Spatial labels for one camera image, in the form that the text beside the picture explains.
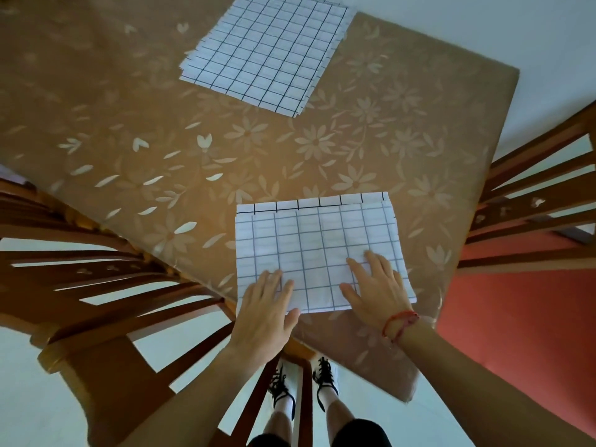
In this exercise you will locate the person's right hand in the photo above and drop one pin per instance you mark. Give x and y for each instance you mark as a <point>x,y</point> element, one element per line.
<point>382,297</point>

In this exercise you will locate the person's left hand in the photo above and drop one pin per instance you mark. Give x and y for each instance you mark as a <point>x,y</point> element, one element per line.
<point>263,321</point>

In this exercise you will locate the person's right leg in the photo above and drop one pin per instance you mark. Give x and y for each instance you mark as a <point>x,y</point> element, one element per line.
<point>340,419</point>

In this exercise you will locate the person's left leg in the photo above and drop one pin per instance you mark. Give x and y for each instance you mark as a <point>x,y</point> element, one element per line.
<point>277,428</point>

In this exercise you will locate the wooden chair with sticker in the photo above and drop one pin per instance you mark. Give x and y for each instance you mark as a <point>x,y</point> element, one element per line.
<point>568,193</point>

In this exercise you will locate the white sock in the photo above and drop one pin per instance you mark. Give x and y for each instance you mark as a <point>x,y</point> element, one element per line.
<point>328,396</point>
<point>284,407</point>

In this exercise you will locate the black shorts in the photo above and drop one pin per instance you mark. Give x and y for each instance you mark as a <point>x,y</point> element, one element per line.
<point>363,435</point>

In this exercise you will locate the white right sock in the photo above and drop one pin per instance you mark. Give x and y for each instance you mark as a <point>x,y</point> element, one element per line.
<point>328,396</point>

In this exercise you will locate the white left sock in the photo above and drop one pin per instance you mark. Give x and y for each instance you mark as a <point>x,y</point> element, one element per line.
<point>284,407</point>

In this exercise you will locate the person's leg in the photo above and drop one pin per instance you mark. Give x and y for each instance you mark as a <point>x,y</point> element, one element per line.
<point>340,419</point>
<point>277,428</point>

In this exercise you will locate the wooden table with floral cover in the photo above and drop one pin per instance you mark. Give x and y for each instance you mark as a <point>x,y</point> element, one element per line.
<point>139,111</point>

